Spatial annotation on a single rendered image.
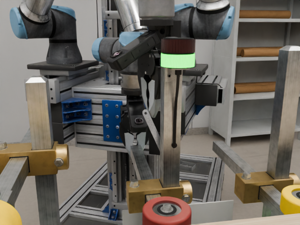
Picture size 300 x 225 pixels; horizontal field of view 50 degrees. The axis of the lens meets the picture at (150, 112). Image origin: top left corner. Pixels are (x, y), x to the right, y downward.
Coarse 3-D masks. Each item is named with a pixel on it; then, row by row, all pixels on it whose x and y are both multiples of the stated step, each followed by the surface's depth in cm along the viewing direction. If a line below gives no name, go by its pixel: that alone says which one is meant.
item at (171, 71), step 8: (168, 72) 60; (176, 72) 57; (168, 80) 61; (176, 80) 58; (176, 88) 58; (176, 96) 59; (176, 104) 61; (176, 112) 62; (176, 120) 62; (176, 144) 64
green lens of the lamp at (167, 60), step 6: (162, 54) 56; (168, 54) 54; (186, 54) 54; (192, 54) 55; (162, 60) 56; (168, 60) 55; (174, 60) 54; (180, 60) 54; (186, 60) 54; (192, 60) 55; (162, 66) 56; (168, 66) 55; (174, 66) 54; (180, 66) 54; (186, 66) 55; (192, 66) 56
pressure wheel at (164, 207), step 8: (152, 200) 55; (160, 200) 55; (168, 200) 55; (176, 200) 55; (144, 208) 52; (152, 208) 53; (160, 208) 52; (168, 208) 52; (176, 208) 53; (184, 208) 52; (144, 216) 51; (152, 216) 50; (160, 216) 50; (168, 216) 51; (176, 216) 50; (184, 216) 50; (144, 224) 51; (152, 224) 49; (160, 224) 49; (168, 224) 49; (176, 224) 49; (184, 224) 50
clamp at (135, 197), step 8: (128, 184) 68; (144, 184) 68; (152, 184) 68; (160, 184) 68; (184, 184) 68; (128, 192) 65; (136, 192) 65; (144, 192) 65; (152, 192) 66; (160, 192) 66; (168, 192) 66; (176, 192) 67; (184, 192) 67; (128, 200) 66; (136, 200) 65; (144, 200) 66; (184, 200) 67; (128, 208) 67; (136, 208) 66
